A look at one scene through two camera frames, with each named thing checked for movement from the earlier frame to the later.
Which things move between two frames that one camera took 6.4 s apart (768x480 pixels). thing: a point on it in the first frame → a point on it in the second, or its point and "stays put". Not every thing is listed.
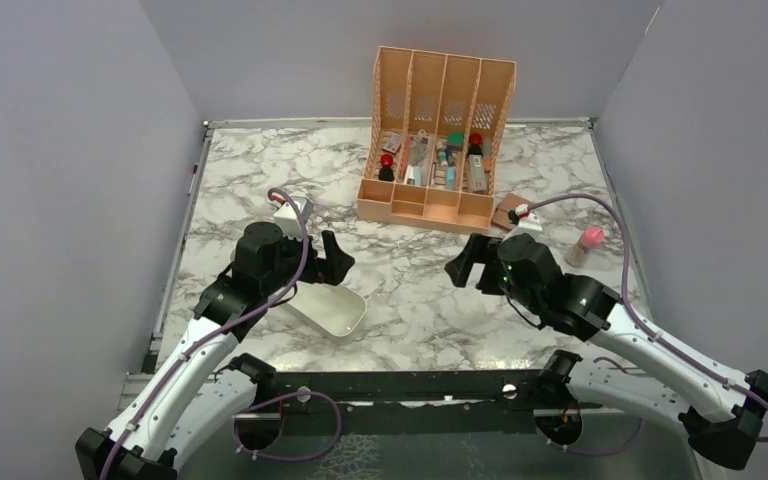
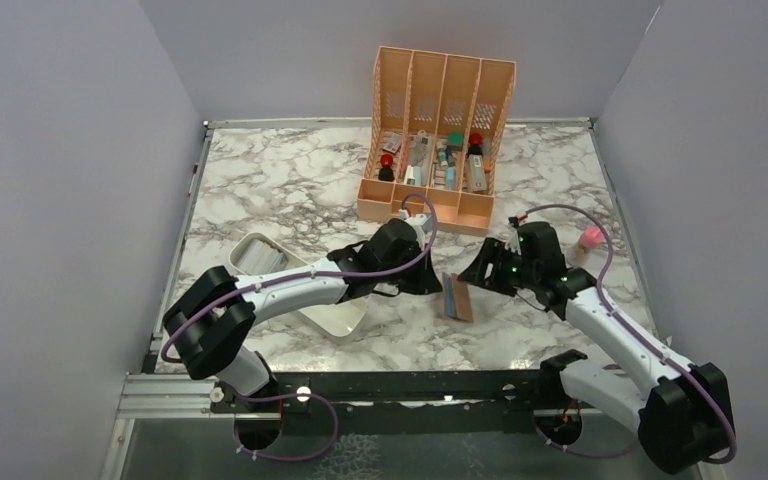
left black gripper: x=333 y=269 → x=425 y=281
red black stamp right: x=475 y=148 stays put
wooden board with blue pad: x=501 y=212 → x=457 y=300
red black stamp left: x=386 y=172 stays put
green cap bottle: x=455 y=138 stays put
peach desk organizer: x=434 y=129 stays put
